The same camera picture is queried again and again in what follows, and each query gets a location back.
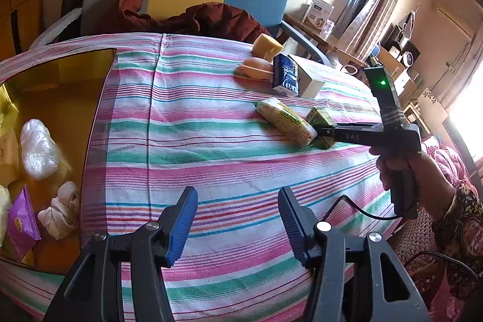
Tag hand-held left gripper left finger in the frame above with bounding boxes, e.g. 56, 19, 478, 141
43, 186, 199, 322

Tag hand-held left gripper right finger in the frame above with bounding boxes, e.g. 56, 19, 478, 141
278, 187, 431, 322

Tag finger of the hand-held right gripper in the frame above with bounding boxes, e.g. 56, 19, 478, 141
312, 122, 383, 148

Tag green cardboard box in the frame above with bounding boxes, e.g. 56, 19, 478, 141
304, 107, 338, 150

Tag yellow noodle packet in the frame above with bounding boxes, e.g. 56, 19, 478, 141
256, 97, 318, 148

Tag white cardboard box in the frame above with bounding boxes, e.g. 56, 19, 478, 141
287, 53, 327, 99

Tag white socks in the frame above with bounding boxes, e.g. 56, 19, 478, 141
37, 180, 82, 240

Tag thick yellow sponge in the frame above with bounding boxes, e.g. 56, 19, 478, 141
252, 33, 284, 60

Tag purple packet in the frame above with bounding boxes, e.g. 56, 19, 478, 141
5, 185, 41, 260

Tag white plastic bag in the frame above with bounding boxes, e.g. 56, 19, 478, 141
20, 118, 63, 181

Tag gold metal tin box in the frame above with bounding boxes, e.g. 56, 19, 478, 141
0, 48, 117, 275

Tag pale yellow soft lump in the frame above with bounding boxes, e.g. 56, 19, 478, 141
0, 184, 14, 247

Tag coarse tan sponge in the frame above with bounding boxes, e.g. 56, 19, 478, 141
0, 126, 21, 187

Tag person's right forearm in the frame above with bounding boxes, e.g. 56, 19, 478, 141
430, 180, 483, 304

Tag person's right hand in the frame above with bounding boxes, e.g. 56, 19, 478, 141
376, 150, 457, 221

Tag black speaker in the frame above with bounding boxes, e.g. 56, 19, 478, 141
398, 41, 421, 68

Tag pink patterned blanket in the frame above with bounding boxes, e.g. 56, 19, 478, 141
421, 135, 483, 194

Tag striped pink green tablecloth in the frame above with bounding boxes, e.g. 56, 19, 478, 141
0, 31, 401, 322

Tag wooden side table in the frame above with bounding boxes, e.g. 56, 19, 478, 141
283, 13, 374, 66

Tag white carton with picture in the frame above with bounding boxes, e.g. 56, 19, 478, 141
302, 0, 334, 30

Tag dark red jacket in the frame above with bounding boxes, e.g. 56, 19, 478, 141
96, 0, 272, 43

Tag black cable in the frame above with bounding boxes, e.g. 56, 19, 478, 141
324, 195, 401, 222

